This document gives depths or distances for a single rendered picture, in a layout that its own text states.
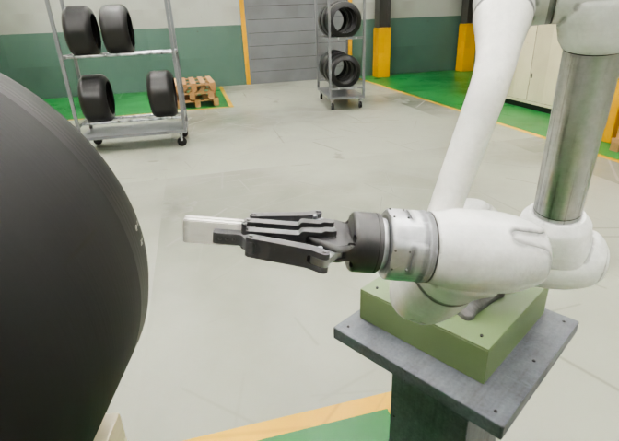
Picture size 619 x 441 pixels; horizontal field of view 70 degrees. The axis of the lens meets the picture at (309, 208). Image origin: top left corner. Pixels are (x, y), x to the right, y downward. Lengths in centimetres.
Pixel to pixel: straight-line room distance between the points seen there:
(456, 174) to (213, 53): 1102
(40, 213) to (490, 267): 47
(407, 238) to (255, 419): 155
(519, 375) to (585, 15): 82
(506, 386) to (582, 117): 64
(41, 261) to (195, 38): 1123
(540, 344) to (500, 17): 88
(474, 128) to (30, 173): 61
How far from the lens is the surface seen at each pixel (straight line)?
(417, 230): 53
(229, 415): 202
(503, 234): 56
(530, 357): 134
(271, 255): 50
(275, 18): 1177
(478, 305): 126
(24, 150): 52
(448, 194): 76
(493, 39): 82
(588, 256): 120
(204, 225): 53
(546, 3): 94
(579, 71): 99
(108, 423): 89
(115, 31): 598
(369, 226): 52
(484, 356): 117
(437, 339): 122
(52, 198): 50
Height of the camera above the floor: 148
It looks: 23 degrees down
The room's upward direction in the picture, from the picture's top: 2 degrees counter-clockwise
